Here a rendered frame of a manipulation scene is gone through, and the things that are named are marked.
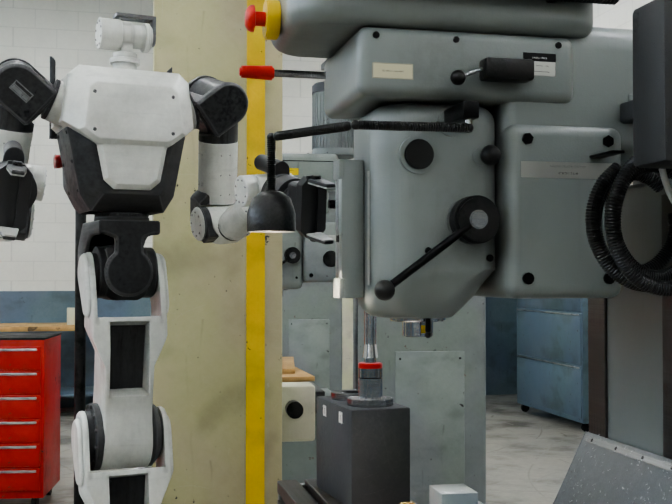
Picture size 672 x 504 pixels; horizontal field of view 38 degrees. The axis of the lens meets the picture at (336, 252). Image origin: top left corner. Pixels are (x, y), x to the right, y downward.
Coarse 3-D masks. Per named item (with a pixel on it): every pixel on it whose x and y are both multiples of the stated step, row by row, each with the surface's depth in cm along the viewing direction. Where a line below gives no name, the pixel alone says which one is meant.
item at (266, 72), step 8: (240, 72) 155; (248, 72) 155; (256, 72) 156; (264, 72) 156; (272, 72) 156; (280, 72) 157; (288, 72) 157; (296, 72) 157; (304, 72) 158; (312, 72) 158; (320, 72) 158
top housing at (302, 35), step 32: (288, 0) 140; (320, 0) 136; (352, 0) 137; (384, 0) 138; (416, 0) 139; (448, 0) 140; (480, 0) 141; (512, 0) 142; (544, 0) 143; (288, 32) 145; (320, 32) 143; (352, 32) 143; (480, 32) 143; (512, 32) 144; (544, 32) 144; (576, 32) 145
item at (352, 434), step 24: (336, 408) 190; (360, 408) 184; (384, 408) 185; (408, 408) 186; (336, 432) 190; (360, 432) 183; (384, 432) 184; (408, 432) 186; (336, 456) 190; (360, 456) 183; (384, 456) 184; (408, 456) 186; (336, 480) 190; (360, 480) 182; (384, 480) 184; (408, 480) 186
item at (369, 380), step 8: (360, 368) 189; (360, 376) 189; (368, 376) 188; (376, 376) 188; (360, 384) 189; (368, 384) 188; (376, 384) 188; (360, 392) 189; (368, 392) 188; (376, 392) 188
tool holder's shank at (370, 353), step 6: (366, 312) 189; (366, 318) 189; (372, 318) 189; (366, 324) 189; (372, 324) 189; (366, 330) 189; (372, 330) 189; (366, 336) 189; (372, 336) 189; (366, 342) 189; (372, 342) 189; (366, 348) 189; (372, 348) 189; (366, 354) 189; (372, 354) 189; (366, 360) 189; (372, 360) 189
